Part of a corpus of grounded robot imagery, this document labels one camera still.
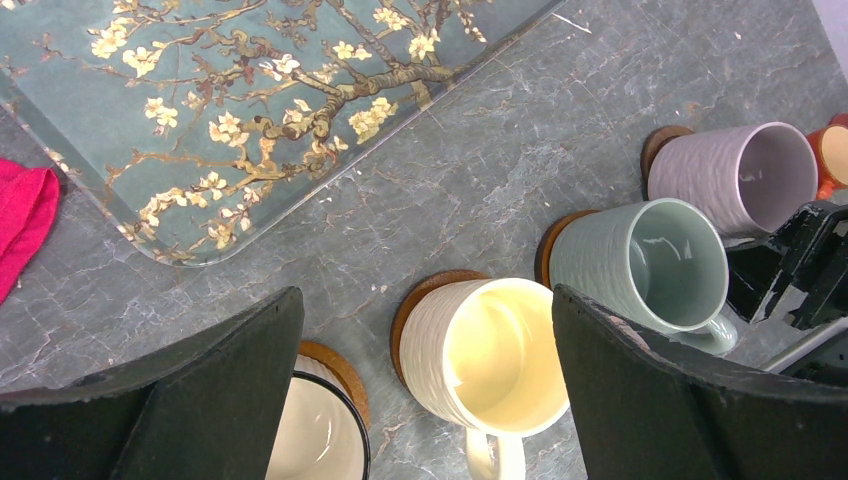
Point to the white black-rimmed mug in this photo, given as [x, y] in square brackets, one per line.
[321, 434]

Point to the wooden coaster two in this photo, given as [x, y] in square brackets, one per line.
[413, 298]

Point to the lilac mug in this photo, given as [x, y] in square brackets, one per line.
[748, 180]

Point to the dark walnut coaster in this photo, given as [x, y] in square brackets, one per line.
[655, 141]

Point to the wooden coaster five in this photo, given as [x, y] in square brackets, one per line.
[546, 244]

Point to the cream mug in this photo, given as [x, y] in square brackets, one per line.
[481, 354]

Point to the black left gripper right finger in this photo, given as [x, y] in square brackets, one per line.
[646, 406]

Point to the wooden coaster one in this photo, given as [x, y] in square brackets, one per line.
[343, 371]

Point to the red cloth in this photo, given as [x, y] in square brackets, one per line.
[29, 205]

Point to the green mug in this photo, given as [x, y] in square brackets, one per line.
[659, 263]

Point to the floral serving tray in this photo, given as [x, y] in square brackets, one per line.
[195, 126]

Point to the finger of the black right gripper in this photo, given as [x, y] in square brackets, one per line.
[826, 299]
[761, 272]

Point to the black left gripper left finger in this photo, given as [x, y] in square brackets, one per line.
[205, 407]

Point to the small orange cup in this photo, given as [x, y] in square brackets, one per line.
[829, 145]

